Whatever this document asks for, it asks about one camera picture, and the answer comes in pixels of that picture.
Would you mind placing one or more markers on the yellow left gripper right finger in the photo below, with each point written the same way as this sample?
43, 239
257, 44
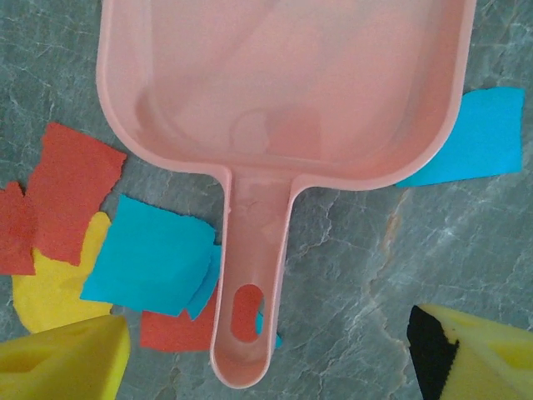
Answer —
491, 362

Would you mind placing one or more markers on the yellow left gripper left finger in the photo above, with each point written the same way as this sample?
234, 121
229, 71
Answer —
62, 366

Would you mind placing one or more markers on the pink plastic dustpan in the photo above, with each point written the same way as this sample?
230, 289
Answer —
270, 83

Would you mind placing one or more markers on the yellow paper scrap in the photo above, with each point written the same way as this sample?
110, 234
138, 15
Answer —
50, 291

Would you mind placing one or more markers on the large blue paper scrap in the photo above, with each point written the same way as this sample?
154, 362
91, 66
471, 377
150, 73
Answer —
145, 258
479, 141

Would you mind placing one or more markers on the large red paper scrap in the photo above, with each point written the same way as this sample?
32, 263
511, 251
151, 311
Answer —
71, 187

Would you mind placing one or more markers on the small blue paper scrap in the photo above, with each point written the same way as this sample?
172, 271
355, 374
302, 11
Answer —
277, 339

